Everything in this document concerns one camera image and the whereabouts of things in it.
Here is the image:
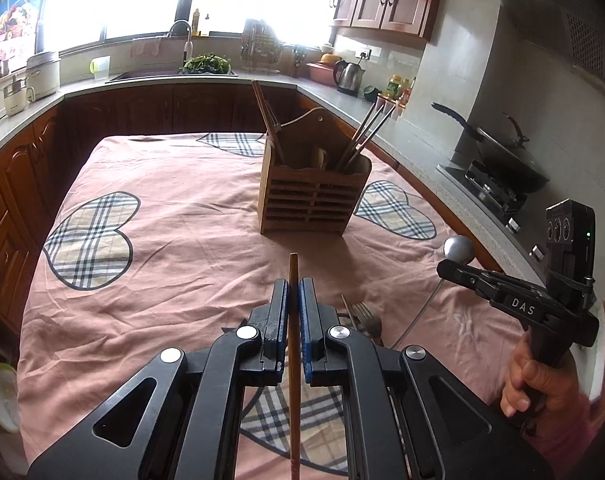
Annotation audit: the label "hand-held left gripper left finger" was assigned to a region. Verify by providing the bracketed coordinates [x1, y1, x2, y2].
[27, 279, 289, 480]

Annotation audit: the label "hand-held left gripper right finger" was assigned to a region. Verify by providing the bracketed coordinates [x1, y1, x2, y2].
[297, 277, 553, 480]

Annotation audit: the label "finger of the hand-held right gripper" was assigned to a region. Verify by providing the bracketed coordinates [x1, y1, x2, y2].
[437, 259, 506, 303]

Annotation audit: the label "metal spoon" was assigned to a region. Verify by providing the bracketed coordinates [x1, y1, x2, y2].
[390, 235, 476, 351]

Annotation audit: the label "wooden utensil holder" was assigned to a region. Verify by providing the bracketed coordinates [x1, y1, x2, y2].
[258, 108, 372, 236]

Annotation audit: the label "person's right forearm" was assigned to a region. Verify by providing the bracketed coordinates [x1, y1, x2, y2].
[530, 395, 605, 471]

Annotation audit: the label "person's right hand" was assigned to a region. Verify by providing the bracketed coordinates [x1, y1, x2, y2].
[500, 332, 591, 423]

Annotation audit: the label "gas stove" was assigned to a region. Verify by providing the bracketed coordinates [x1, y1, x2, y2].
[465, 160, 546, 261]

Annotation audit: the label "pink plaid-patch tablecloth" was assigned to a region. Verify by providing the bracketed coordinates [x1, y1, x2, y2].
[15, 132, 533, 480]

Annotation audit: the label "black wok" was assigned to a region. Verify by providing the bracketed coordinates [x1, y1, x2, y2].
[431, 102, 551, 194]

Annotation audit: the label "dark wooden chopstick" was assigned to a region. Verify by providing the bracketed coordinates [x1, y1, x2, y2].
[335, 102, 378, 171]

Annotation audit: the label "condiment bottles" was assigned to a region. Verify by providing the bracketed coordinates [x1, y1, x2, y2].
[385, 74, 416, 103]

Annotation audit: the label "steel electric kettle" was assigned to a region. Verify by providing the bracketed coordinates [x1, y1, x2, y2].
[333, 59, 367, 97]

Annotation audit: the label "pink basin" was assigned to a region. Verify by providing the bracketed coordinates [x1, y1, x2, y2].
[307, 61, 341, 82]

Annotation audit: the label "range hood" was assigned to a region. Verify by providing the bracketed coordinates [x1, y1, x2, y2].
[497, 0, 605, 86]

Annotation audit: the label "green leafy vegetables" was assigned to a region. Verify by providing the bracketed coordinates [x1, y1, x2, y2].
[182, 54, 232, 75]

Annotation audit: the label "metal dish rack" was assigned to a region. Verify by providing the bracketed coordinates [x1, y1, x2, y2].
[240, 20, 283, 73]

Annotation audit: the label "pale round plate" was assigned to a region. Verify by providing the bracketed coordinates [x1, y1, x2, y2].
[0, 362, 20, 433]

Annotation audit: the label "metal sink faucet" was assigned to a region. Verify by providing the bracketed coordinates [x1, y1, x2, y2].
[168, 20, 193, 63]

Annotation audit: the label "pink rag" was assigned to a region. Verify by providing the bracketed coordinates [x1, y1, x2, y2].
[130, 37, 162, 58]

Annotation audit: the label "large white pot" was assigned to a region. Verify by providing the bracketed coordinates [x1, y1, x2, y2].
[26, 51, 63, 100]

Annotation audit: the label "small white electric pot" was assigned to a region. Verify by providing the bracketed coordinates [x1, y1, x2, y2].
[1, 74, 36, 116]

